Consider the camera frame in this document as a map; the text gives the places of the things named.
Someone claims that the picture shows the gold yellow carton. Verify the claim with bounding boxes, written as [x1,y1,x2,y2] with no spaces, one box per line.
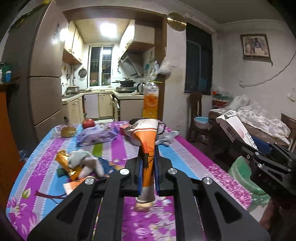
[55,150,82,181]

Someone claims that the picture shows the yellow sponge block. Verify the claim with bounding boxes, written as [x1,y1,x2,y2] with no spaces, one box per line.
[134,201,154,212]

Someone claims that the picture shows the clear plastic sheet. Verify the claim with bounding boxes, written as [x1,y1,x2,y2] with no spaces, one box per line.
[225,95,291,145]

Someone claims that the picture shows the red apple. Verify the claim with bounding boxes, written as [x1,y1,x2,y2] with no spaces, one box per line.
[82,118,95,129]

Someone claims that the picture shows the hanging white plastic bag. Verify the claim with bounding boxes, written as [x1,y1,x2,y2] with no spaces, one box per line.
[159,57,171,75]

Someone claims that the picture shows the upper kitchen cabinets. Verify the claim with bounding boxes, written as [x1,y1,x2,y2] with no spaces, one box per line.
[62,21,84,65]

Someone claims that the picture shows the wall cable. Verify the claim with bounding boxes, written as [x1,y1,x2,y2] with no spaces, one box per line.
[238,49,296,88]

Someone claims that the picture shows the bagged bread roll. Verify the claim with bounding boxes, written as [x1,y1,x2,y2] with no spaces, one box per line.
[60,125,77,138]

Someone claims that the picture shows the steel pot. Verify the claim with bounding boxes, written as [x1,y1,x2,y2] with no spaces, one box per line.
[129,118,166,135]

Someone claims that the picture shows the framed wall picture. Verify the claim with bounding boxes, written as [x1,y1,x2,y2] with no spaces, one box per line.
[240,34,271,61]

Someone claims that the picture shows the kitchen window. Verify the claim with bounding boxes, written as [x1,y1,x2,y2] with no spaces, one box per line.
[88,45,113,87]

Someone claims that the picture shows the kitchen base cabinets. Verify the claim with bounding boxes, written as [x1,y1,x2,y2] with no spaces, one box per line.
[62,89,144,124]

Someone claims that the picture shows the purple wet wipes pack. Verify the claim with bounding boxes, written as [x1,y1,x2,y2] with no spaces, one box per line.
[77,125,119,147]

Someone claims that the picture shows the blue wash basin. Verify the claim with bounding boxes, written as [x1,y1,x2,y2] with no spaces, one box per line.
[194,116,209,130]

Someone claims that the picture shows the black wok on stove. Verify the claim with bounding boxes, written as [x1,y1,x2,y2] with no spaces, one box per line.
[112,77,136,87]

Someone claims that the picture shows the ceiling light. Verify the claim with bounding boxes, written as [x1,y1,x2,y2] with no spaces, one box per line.
[99,23,117,39]

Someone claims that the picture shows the grey white sock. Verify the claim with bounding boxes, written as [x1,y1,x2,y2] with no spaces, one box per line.
[68,149,104,179]

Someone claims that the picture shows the wooden chair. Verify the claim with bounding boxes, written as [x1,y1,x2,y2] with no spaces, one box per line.
[187,92,202,142]

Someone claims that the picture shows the orange juice bottle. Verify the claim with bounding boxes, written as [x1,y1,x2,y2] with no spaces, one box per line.
[142,80,159,119]

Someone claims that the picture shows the dark wooden side table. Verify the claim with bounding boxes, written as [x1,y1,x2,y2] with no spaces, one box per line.
[208,110,288,165]

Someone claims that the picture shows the right hand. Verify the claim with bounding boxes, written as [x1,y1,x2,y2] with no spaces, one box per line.
[259,198,295,240]

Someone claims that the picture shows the orange wooden cabinet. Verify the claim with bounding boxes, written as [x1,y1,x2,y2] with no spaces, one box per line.
[1,81,23,211]

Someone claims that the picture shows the round gold wall clock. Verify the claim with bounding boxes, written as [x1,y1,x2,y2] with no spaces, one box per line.
[166,13,187,32]

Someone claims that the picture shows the electric kettle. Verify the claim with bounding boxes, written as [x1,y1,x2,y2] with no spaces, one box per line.
[137,82,145,94]

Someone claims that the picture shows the white paper box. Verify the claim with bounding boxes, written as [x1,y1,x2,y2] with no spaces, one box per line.
[216,110,258,150]

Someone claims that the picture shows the blue snack package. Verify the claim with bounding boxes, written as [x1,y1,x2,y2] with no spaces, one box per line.
[98,157,123,177]

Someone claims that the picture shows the range hood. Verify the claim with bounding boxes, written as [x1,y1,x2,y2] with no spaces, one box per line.
[118,53,144,78]

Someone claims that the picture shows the orange white carton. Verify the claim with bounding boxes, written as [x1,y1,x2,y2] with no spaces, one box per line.
[125,125,157,203]

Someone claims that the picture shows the silver refrigerator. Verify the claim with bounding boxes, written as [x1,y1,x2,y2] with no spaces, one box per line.
[2,1,68,154]

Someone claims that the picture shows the dark window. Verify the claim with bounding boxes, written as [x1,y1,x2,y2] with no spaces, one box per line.
[185,23,213,95]

